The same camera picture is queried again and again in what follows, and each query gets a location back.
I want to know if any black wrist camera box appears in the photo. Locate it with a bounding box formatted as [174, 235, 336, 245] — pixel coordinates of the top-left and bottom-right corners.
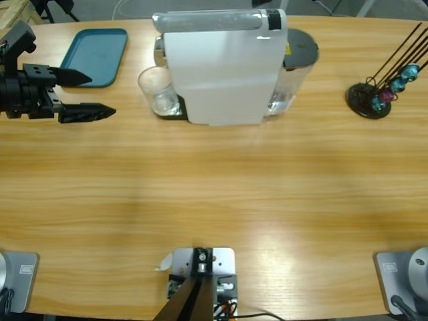
[0, 20, 37, 80]

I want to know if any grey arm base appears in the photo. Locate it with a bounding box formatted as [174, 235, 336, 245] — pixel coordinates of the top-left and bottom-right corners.
[373, 246, 428, 316]
[0, 251, 40, 314]

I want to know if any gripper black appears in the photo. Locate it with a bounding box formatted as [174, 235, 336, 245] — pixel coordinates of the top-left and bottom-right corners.
[0, 63, 117, 125]

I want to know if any teal plastic tray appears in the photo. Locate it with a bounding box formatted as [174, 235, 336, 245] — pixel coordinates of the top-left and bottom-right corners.
[59, 27, 129, 89]

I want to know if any grey metal leg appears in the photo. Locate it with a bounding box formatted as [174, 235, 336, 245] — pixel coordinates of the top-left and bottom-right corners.
[356, 0, 375, 17]

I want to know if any orange cable bundle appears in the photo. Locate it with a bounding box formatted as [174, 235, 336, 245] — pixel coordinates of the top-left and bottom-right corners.
[213, 299, 239, 318]

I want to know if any black mount bracket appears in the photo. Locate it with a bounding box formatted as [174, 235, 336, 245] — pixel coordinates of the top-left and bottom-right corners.
[167, 273, 239, 302]

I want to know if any white tape tab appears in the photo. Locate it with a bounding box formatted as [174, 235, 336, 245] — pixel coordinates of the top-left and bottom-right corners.
[153, 252, 175, 272]

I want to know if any thin white floor cable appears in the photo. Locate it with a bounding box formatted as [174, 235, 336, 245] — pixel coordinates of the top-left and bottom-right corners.
[314, 0, 335, 16]

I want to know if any black chair base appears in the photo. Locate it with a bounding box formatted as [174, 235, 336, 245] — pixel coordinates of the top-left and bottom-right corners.
[31, 0, 80, 24]

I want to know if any clear glass cup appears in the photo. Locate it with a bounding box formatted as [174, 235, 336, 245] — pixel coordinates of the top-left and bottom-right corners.
[137, 66, 181, 116]

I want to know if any white capsule coffee machine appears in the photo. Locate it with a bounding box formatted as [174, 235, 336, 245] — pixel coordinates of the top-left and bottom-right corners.
[152, 8, 289, 127]

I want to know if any black base cable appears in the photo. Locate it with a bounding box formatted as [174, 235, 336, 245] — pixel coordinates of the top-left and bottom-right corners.
[389, 294, 421, 321]
[0, 287, 16, 315]

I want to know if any black capsule holder with rods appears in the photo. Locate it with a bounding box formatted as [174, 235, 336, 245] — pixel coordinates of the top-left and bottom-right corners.
[346, 21, 428, 120]

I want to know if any wooden crate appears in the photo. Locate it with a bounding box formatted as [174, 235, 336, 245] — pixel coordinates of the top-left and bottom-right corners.
[0, 0, 45, 30]

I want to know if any black cable at mount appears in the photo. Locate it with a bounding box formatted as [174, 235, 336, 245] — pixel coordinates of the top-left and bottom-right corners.
[233, 312, 285, 321]

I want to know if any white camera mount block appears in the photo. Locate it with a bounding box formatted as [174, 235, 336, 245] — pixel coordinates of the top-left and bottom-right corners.
[171, 247, 235, 294]

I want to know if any black camera post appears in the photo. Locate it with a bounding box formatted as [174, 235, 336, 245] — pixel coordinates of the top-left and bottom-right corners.
[154, 247, 215, 321]

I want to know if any clear water tank black lid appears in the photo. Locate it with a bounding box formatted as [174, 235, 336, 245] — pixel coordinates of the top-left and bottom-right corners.
[265, 28, 320, 118]

